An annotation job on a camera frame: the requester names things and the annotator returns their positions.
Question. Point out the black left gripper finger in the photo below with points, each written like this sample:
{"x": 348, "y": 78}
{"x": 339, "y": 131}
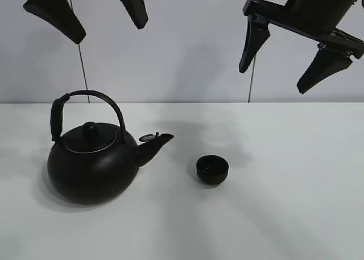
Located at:
{"x": 137, "y": 12}

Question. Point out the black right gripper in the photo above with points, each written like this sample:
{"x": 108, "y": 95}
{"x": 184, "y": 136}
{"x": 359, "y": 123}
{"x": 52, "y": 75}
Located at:
{"x": 314, "y": 19}

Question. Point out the black cast iron teapot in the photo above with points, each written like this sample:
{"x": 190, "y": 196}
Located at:
{"x": 97, "y": 161}

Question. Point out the small black teacup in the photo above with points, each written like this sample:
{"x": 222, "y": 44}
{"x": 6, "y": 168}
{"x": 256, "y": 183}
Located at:
{"x": 212, "y": 169}

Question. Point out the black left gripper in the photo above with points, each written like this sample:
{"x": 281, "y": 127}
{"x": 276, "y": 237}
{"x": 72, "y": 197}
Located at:
{"x": 59, "y": 14}

